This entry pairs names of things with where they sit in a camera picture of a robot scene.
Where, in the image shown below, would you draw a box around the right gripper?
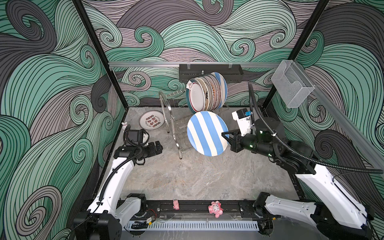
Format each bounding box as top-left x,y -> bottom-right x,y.
223,127 -> 282,160

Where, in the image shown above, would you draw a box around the blue striped plate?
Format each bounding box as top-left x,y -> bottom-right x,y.
187,111 -> 228,157
212,72 -> 228,108

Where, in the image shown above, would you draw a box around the orange sunburst plate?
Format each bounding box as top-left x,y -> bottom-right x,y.
211,72 -> 222,109
207,74 -> 219,110

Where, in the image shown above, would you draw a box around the white plate dark cloud motif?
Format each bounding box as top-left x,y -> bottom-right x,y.
203,75 -> 216,111

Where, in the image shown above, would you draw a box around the cream plate floral drawing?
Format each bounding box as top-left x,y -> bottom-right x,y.
197,78 -> 212,111

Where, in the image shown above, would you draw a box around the white plate green red rim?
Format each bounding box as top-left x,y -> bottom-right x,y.
186,79 -> 206,114

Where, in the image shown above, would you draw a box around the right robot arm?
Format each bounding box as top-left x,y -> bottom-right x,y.
222,118 -> 374,240

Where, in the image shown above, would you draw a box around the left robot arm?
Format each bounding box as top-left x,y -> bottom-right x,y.
74,141 -> 163,240

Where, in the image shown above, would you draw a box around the white plate red characters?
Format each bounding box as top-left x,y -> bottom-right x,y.
139,110 -> 165,131

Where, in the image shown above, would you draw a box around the white rabbit figurine pink base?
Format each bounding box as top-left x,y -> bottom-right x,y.
121,122 -> 128,130

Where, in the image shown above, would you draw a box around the small pink figurine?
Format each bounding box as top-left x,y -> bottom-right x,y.
173,200 -> 180,211

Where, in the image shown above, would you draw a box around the pink pig toy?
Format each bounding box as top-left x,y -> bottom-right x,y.
208,201 -> 224,218

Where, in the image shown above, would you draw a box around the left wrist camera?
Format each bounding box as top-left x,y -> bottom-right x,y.
123,125 -> 150,146

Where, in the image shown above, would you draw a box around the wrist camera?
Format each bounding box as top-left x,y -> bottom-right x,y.
123,125 -> 150,146
232,108 -> 252,137

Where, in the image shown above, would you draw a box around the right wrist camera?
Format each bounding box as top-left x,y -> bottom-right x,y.
232,108 -> 252,137

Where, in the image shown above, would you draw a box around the steel wire dish rack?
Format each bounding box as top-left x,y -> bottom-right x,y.
159,90 -> 194,159

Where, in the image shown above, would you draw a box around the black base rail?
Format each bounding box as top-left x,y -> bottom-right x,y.
131,200 -> 270,220

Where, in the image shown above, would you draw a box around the black wall shelf basket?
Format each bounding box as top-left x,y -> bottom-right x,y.
179,64 -> 244,84

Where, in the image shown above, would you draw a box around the clear acrylic wall holder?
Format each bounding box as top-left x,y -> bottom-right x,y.
271,60 -> 315,109

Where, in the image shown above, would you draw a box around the white slotted cable duct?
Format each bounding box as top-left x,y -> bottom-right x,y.
125,220 -> 259,232

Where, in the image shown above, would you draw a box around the aluminium wall rail back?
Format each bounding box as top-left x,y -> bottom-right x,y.
108,61 -> 280,68

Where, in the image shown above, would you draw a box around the aluminium wall rail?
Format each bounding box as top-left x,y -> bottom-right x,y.
297,64 -> 384,169
108,61 -> 280,68

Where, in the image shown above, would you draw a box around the aluminium wall rail right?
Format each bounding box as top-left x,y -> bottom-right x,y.
297,64 -> 384,169

